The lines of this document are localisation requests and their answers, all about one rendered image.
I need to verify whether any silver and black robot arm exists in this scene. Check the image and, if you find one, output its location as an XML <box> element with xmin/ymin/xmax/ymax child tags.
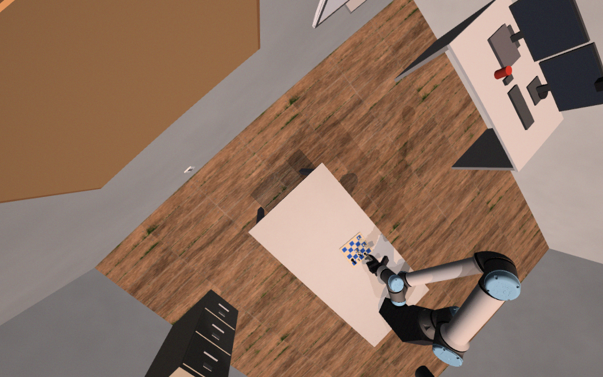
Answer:
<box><xmin>376</xmin><ymin>251</ymin><xmax>521</xmax><ymax>367</ymax></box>

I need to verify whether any blue and cream chessboard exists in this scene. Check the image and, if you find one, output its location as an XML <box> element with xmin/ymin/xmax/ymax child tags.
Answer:
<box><xmin>339</xmin><ymin>232</ymin><xmax>373</xmax><ymax>268</ymax></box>

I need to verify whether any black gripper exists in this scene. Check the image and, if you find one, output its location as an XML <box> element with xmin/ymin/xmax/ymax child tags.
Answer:
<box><xmin>365</xmin><ymin>254</ymin><xmax>380</xmax><ymax>276</ymax></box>

